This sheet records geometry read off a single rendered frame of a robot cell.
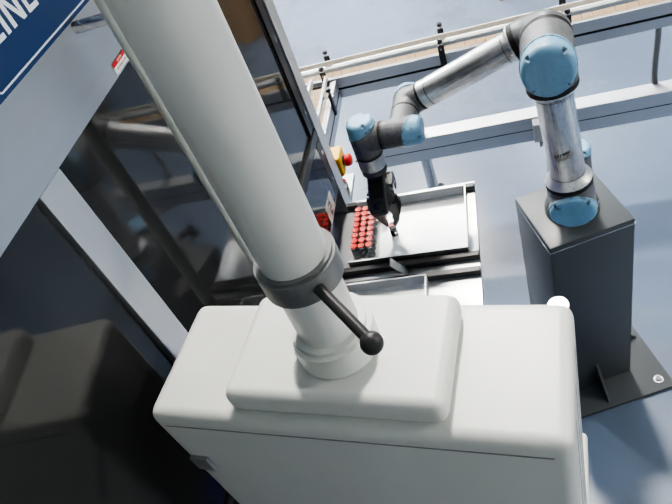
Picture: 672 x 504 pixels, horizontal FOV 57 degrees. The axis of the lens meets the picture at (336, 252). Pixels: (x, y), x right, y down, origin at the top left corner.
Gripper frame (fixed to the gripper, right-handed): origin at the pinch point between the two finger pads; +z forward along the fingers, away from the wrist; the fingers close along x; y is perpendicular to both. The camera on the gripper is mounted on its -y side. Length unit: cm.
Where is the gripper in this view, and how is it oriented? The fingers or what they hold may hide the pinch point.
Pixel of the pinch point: (391, 224)
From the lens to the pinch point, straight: 180.2
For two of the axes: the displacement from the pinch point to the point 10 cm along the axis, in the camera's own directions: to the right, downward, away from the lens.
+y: 1.1, -7.2, 6.8
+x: -9.5, 1.3, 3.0
